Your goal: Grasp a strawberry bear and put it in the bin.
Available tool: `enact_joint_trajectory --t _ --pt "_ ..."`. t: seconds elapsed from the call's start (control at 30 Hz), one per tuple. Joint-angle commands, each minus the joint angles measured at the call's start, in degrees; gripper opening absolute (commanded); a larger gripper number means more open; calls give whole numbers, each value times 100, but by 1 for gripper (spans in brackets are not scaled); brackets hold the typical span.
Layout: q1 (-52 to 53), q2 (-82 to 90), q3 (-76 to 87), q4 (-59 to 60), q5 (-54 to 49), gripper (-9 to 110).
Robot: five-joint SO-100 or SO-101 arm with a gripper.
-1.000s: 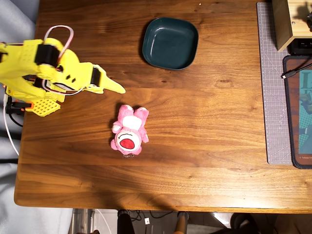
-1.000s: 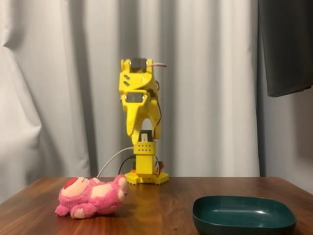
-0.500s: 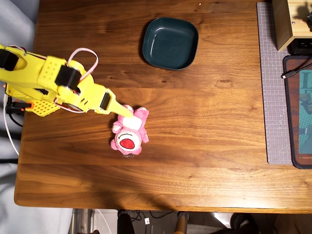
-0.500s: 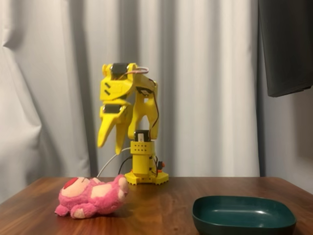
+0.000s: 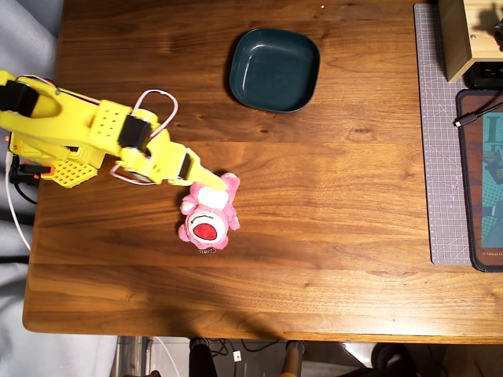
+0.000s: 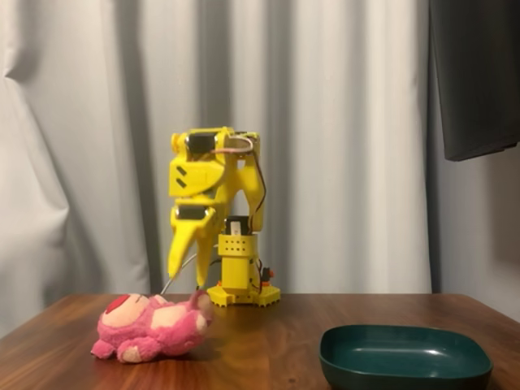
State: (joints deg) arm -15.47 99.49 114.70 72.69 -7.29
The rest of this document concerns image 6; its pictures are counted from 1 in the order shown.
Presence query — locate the yellow gripper black servo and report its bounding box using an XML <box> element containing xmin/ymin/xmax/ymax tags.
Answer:
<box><xmin>167</xmin><ymin>196</ymin><xmax>219</xmax><ymax>288</ymax></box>

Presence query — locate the pink strawberry bear plush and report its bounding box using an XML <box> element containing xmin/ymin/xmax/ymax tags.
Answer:
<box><xmin>89</xmin><ymin>290</ymin><xmax>215</xmax><ymax>364</ymax></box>

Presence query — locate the yellow perforated robot base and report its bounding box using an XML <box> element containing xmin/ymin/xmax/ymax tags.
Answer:
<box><xmin>206</xmin><ymin>216</ymin><xmax>283</xmax><ymax>309</ymax></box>

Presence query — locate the dark green square bin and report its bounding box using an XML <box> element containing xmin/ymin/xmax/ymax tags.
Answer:
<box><xmin>318</xmin><ymin>323</ymin><xmax>494</xmax><ymax>390</ymax></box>

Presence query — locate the light grey curtain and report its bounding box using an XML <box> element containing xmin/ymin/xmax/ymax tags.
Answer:
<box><xmin>0</xmin><ymin>0</ymin><xmax>520</xmax><ymax>338</ymax></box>

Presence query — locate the black hanging cloth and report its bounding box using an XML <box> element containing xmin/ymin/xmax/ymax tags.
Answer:
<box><xmin>428</xmin><ymin>0</ymin><xmax>520</xmax><ymax>163</ymax></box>

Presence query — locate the white cable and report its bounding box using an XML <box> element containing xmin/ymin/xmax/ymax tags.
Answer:
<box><xmin>160</xmin><ymin>250</ymin><xmax>197</xmax><ymax>297</ymax></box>

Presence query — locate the red white servo wire loop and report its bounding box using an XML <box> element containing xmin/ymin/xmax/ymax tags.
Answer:
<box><xmin>245</xmin><ymin>152</ymin><xmax>268</xmax><ymax>229</ymax></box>

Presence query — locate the red white gripper servo wire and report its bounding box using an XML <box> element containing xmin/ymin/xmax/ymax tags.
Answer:
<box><xmin>210</xmin><ymin>137</ymin><xmax>260</xmax><ymax>158</ymax></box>

